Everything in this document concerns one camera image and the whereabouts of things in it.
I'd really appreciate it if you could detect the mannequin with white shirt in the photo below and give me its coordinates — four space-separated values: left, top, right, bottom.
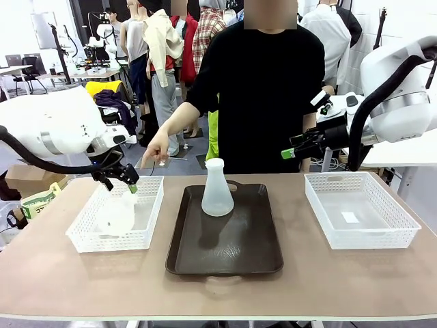
299 2 353 97

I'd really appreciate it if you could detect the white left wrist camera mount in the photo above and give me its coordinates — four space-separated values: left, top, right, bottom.
88 124 138 154

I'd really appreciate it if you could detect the white table with cables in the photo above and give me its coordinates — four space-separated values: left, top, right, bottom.
320 94 437 193

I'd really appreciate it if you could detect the yellow garment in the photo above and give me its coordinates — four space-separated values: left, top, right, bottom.
85 80 124 104

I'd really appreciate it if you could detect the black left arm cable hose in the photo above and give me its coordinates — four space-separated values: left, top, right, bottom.
0 125 124 176

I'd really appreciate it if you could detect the background person in white shirt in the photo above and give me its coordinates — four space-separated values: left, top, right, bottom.
103 8 128 59

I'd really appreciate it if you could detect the black tripod stand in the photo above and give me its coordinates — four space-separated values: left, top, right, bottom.
46 22 79 86

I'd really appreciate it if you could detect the mannequin with red dress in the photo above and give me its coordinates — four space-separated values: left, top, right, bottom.
169 12 203 138

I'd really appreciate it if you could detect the black hanging jacket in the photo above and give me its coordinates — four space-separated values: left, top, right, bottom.
335 4 363 49

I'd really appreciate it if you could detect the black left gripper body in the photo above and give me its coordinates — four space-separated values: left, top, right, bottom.
90 163 140 186

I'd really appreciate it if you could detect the person in black shirt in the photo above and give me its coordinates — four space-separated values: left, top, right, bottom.
185 0 326 176

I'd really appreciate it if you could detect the mannequin with white tank top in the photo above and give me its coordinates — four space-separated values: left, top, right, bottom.
118 0 152 135

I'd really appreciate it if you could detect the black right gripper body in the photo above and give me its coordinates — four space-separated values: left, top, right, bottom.
318 124 350 150

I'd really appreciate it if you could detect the small white desk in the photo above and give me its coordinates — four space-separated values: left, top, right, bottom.
0 64 34 100

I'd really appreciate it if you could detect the person's right forearm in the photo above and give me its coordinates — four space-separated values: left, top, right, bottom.
158 100 201 138

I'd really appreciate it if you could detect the grey mannequin base plate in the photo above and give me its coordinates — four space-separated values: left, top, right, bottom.
134 154 189 171

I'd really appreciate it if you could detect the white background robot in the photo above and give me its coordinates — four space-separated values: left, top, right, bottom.
84 12 116 49

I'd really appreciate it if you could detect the mannequin with plaid shirt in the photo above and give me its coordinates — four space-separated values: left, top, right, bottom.
191 5 229 75

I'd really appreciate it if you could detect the person's left forearm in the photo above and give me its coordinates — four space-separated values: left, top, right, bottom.
299 111 318 172

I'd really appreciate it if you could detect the black camera pole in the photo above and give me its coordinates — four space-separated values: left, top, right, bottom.
371 8 389 52

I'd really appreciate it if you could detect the black metal chair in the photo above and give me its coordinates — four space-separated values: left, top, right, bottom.
100 106 137 137

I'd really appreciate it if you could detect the translucent plastic conical flask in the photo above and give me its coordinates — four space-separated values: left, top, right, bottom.
93 190 138 241
201 157 236 218

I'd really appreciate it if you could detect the person's right hand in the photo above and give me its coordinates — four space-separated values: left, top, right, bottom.
140 130 171 171

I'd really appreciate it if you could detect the dark brown handled tray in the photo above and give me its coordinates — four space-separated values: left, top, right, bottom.
165 179 285 277

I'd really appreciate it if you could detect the white perforated plastic basket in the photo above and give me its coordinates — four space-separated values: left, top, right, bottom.
304 171 423 251
65 175 165 254

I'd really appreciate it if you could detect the light wooden table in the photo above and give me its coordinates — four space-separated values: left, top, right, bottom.
36 66 131 90

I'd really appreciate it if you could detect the mannequin with beige jacket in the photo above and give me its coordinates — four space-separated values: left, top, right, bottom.
142 7 186 159

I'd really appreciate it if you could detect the grey whiteboard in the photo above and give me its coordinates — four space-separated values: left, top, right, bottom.
29 11 59 51

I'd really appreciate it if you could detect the black office chair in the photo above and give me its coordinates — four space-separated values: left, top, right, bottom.
12 55 49 96

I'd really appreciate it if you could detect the brown cardboard box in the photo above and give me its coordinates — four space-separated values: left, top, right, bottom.
4 163 73 200

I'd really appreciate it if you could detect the green and white box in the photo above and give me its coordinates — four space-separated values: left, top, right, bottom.
19 182 63 223

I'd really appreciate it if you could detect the dark purple garment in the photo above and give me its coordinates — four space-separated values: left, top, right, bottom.
94 89 139 137

